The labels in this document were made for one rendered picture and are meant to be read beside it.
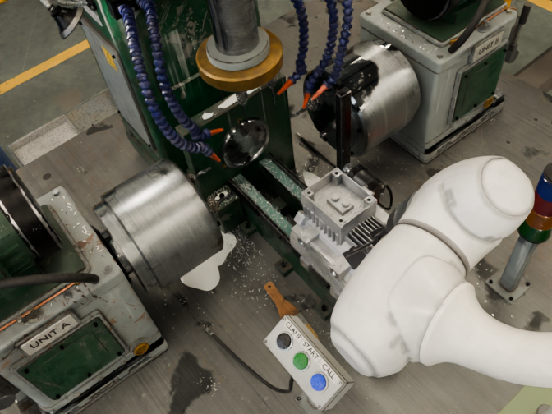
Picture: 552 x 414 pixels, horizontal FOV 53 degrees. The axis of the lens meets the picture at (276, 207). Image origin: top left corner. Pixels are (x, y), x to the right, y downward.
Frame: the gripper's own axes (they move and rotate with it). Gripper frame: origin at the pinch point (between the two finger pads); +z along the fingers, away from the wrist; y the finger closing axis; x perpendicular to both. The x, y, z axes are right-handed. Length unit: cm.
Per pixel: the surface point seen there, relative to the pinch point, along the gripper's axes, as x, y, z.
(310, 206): -12.1, -0.9, 14.7
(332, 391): 16.8, 19.5, 4.4
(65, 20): -65, 21, 3
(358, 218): -4.6, -5.9, 9.5
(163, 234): -24.8, 26.2, 21.8
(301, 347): 8.3, 18.6, 8.6
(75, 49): -180, -19, 240
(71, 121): -106, 17, 150
